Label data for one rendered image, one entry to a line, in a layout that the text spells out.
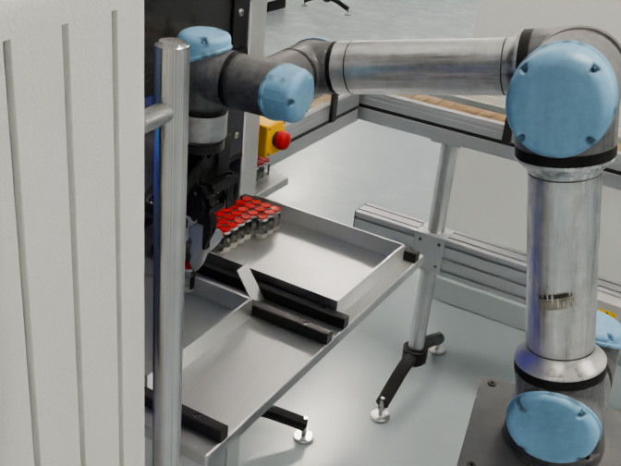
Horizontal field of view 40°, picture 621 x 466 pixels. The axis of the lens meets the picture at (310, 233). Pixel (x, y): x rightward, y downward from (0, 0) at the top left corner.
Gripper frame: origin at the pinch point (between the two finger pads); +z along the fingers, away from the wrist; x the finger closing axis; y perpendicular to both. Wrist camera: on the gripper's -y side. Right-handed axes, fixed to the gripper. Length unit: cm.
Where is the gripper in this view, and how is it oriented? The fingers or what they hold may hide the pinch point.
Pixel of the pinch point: (186, 262)
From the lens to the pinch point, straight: 132.1
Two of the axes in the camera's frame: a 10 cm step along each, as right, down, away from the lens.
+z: -1.0, 8.7, 4.8
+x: -8.3, -3.4, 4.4
